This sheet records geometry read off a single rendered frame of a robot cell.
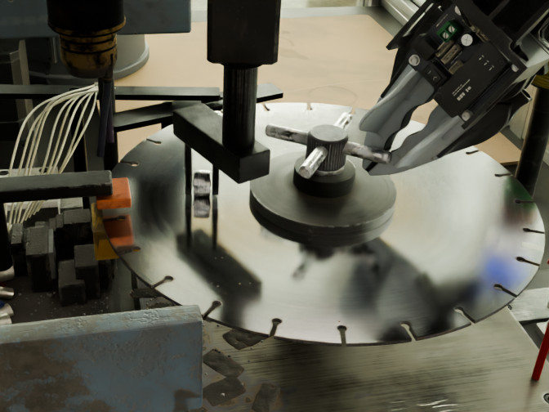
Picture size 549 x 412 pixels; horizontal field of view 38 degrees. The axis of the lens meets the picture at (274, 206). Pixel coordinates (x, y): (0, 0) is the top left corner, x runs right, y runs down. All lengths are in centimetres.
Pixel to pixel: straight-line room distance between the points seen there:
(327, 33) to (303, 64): 16
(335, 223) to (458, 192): 12
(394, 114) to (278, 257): 13
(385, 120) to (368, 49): 89
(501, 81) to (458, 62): 3
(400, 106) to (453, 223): 10
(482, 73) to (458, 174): 19
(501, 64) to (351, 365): 25
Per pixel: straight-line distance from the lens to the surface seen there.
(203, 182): 59
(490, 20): 48
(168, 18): 74
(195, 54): 138
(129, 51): 127
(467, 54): 50
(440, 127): 54
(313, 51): 142
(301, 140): 58
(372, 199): 59
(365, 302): 51
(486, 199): 64
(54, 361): 42
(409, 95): 56
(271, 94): 84
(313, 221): 56
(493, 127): 55
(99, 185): 56
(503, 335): 67
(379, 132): 58
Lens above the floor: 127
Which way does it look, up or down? 32 degrees down
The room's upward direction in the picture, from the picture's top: 4 degrees clockwise
